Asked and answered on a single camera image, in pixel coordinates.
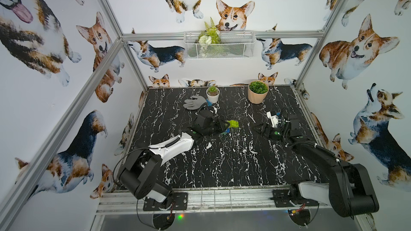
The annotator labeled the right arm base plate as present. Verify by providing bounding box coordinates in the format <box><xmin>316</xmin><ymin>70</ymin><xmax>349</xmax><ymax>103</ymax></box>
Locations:
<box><xmin>271</xmin><ymin>188</ymin><xmax>319</xmax><ymax>208</ymax></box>

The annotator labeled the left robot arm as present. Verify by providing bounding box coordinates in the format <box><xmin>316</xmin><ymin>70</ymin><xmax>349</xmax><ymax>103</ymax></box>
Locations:
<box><xmin>116</xmin><ymin>108</ymin><xmax>230</xmax><ymax>207</ymax></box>

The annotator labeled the fern in basket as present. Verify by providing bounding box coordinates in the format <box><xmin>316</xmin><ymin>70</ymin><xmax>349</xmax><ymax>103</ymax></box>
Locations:
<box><xmin>197</xmin><ymin>18</ymin><xmax>221</xmax><ymax>56</ymax></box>

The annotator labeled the large beige plant pot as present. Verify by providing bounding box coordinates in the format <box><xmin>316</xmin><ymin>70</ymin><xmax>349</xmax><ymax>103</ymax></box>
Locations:
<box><xmin>248</xmin><ymin>80</ymin><xmax>269</xmax><ymax>104</ymax></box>

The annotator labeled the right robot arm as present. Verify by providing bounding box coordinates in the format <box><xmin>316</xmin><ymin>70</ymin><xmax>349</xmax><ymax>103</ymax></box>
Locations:
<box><xmin>254</xmin><ymin>112</ymin><xmax>380</xmax><ymax>217</ymax></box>

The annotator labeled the grey work glove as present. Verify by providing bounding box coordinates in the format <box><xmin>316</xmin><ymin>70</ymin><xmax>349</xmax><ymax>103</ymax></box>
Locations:
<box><xmin>183</xmin><ymin>96</ymin><xmax>212</xmax><ymax>110</ymax></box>

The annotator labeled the white wire basket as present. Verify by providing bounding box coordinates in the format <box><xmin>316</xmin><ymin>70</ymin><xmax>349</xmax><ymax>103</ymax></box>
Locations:
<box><xmin>184</xmin><ymin>31</ymin><xmax>256</xmax><ymax>59</ymax></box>

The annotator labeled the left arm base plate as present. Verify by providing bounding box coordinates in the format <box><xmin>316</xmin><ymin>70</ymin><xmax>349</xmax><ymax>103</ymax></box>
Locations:
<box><xmin>143</xmin><ymin>192</ymin><xmax>188</xmax><ymax>211</ymax></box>

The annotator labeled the lime lego brick 2x3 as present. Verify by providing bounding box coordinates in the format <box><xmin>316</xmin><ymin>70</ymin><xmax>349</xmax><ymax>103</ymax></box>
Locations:
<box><xmin>228</xmin><ymin>120</ymin><xmax>239</xmax><ymax>128</ymax></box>

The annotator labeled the small white plant pot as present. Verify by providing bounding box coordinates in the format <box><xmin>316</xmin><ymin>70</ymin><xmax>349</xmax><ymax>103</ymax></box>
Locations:
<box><xmin>206</xmin><ymin>86</ymin><xmax>220</xmax><ymax>104</ymax></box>

